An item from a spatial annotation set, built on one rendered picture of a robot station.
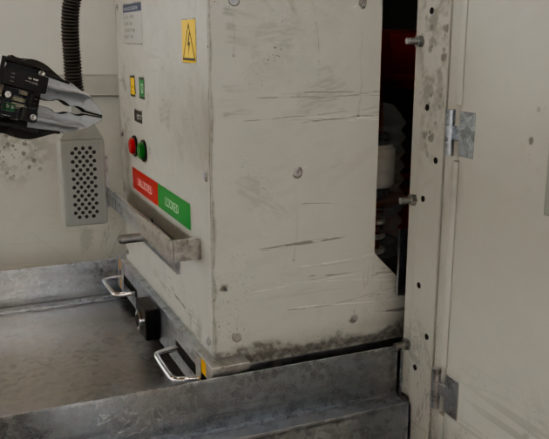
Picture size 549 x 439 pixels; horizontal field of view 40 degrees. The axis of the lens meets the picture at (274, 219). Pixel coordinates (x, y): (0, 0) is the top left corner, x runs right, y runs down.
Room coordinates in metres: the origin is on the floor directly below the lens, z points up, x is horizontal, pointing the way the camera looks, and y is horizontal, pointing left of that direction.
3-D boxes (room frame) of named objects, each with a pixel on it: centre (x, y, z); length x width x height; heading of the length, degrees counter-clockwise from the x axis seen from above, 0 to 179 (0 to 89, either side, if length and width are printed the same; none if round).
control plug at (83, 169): (1.26, 0.32, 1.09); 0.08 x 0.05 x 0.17; 113
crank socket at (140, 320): (1.09, 0.19, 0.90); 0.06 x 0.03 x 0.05; 23
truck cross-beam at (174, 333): (1.10, 0.16, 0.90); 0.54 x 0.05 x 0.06; 23
